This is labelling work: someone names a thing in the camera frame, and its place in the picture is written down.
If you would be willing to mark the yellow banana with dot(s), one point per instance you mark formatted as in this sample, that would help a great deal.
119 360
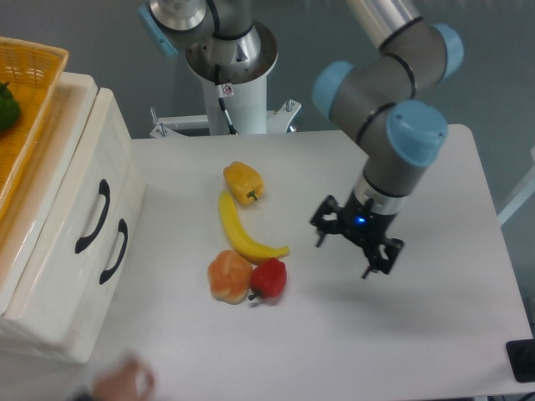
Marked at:
253 251

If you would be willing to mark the orange woven basket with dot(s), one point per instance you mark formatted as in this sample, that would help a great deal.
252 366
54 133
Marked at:
30 73

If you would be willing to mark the yellow bell pepper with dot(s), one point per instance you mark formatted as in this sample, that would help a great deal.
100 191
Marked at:
245 183

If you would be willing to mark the black device at table edge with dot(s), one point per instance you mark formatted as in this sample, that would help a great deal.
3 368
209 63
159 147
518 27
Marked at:
521 358

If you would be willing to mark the red bell pepper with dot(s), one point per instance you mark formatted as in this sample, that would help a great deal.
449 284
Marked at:
268 280

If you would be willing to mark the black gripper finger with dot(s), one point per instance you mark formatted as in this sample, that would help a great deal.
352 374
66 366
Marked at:
381 255
326 219

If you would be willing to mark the round knotted bread roll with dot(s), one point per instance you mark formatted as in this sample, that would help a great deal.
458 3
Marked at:
229 276

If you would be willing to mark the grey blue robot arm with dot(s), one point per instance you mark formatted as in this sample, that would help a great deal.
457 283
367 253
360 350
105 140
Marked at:
377 107

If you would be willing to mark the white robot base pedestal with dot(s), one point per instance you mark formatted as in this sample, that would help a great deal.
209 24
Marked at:
233 75

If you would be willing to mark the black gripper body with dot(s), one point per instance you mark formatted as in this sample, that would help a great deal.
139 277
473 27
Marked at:
368 228

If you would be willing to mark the white drawer cabinet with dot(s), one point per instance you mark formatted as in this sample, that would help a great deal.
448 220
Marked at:
72 102

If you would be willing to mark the white drawer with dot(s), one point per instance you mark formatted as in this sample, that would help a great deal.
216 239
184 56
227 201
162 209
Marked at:
64 293
103 154

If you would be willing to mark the blurred human hand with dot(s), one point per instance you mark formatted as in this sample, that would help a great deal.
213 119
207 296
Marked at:
133 379

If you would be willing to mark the green bell pepper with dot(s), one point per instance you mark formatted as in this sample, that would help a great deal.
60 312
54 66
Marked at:
10 108

